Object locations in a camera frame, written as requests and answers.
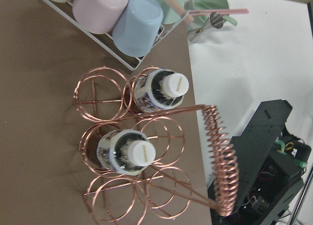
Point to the copper wire bottle basket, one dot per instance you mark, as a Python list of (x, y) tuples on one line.
[(105, 97)]

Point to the tea bottle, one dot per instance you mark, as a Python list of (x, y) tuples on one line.
[(161, 89), (125, 152)]

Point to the tea bottle lower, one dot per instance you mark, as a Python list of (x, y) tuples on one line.
[(125, 152)]

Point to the white cup rack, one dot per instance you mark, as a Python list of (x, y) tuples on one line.
[(103, 40)]

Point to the blue cup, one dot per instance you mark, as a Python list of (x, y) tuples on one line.
[(136, 30)]

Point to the steel jigger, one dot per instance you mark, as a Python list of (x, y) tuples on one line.
[(215, 20)]

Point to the pink cup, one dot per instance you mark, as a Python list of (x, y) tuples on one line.
[(98, 16)]

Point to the green cup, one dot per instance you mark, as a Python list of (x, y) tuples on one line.
[(172, 10)]

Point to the green bowl pink stick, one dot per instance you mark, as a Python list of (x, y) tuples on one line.
[(200, 10)]

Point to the black electronics chassis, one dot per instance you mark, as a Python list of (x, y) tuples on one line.
[(271, 163)]

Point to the green tipped metal rod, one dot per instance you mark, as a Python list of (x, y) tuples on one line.
[(300, 200)]

